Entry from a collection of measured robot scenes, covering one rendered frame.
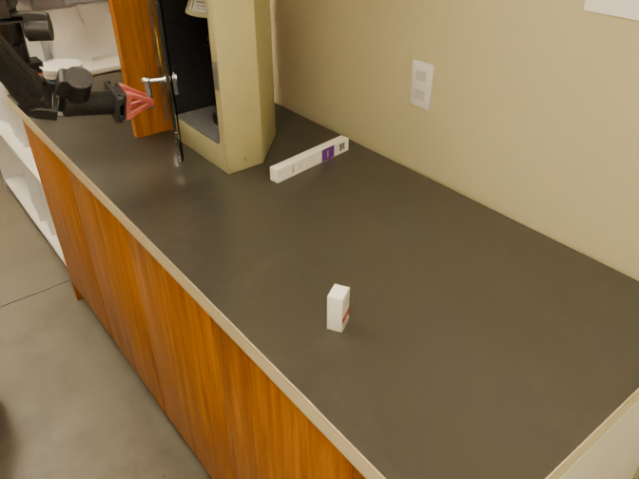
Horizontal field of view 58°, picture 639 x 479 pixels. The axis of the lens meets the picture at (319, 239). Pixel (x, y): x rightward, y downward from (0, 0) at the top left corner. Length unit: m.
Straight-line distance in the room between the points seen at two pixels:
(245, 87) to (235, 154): 0.17
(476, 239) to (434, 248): 0.11
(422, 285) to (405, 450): 0.39
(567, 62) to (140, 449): 1.70
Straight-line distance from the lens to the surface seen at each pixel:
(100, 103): 1.44
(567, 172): 1.34
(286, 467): 1.25
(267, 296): 1.11
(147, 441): 2.14
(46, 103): 1.41
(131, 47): 1.75
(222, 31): 1.43
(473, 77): 1.42
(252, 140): 1.55
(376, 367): 0.98
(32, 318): 2.76
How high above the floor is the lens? 1.65
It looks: 34 degrees down
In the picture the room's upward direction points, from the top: straight up
